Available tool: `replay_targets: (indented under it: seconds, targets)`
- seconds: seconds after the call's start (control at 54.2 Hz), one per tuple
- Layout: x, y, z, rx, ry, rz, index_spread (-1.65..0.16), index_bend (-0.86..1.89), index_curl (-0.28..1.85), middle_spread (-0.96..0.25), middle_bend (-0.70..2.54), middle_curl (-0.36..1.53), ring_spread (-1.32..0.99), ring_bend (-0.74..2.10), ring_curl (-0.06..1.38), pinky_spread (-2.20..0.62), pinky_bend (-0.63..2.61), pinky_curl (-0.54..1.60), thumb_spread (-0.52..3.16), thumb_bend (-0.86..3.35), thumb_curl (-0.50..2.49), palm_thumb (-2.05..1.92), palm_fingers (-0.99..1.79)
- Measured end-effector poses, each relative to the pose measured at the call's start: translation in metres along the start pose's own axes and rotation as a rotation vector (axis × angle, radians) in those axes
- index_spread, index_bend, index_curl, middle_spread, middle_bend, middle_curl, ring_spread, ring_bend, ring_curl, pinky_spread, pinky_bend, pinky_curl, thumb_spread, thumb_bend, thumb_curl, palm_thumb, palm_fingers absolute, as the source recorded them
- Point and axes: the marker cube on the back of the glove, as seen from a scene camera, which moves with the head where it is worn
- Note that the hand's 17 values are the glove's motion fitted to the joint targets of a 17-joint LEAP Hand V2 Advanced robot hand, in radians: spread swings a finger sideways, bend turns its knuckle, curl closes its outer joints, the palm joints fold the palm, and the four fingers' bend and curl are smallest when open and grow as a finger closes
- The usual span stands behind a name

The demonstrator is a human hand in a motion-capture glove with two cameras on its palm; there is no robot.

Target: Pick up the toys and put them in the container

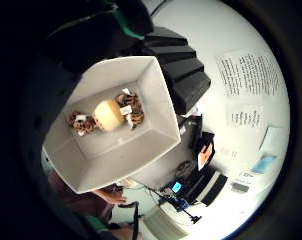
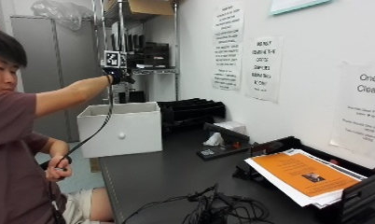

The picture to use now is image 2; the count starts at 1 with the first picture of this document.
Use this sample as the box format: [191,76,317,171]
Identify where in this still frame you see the black glove cable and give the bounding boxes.
[40,74,116,172]

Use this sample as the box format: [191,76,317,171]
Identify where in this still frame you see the the person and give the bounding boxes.
[0,27,116,224]

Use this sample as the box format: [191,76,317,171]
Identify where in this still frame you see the white storage box with knob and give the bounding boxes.
[76,102,164,159]

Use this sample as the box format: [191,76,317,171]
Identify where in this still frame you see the grey metal cabinet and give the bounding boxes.
[10,15,107,143]

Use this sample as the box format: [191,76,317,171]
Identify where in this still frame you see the black file sorter rack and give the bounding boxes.
[157,98,228,134]

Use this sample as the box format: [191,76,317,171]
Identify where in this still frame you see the white crumpled paper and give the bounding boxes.
[202,132,225,147]

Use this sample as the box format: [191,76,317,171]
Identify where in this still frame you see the white marker cube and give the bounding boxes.
[103,49,128,69]

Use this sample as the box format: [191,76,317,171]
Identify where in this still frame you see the black hole punch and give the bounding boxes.
[197,122,253,161]

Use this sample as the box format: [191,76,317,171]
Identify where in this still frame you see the black organizer trays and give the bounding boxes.
[111,33,172,69]

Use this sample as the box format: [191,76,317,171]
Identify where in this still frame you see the white paper box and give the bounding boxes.
[214,120,249,136]

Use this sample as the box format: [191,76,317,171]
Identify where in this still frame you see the clear plastic bag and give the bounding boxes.
[30,0,96,32]

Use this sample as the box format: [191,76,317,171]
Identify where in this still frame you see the cardboard box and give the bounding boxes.
[104,0,176,17]

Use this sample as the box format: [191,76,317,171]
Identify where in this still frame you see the stack of white papers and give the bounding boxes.
[244,148,369,209]

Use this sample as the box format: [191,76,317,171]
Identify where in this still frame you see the tall white printed notice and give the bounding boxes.
[212,3,245,91]

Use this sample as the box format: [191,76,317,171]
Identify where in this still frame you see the orange sheet of paper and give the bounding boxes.
[252,152,362,198]

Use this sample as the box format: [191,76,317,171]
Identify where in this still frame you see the white notice with large print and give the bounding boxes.
[244,36,285,104]

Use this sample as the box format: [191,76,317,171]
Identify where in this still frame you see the black paper tray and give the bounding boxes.
[232,135,375,224]

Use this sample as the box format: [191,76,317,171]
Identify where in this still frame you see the teal framed whiteboard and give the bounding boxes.
[270,0,333,16]

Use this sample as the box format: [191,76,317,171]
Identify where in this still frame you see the tangle of black cables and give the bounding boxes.
[123,183,276,224]

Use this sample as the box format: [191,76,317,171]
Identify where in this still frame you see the metal wire shelf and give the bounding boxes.
[92,0,181,104]

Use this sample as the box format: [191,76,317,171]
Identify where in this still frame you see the large white wall notice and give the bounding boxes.
[329,61,375,162]

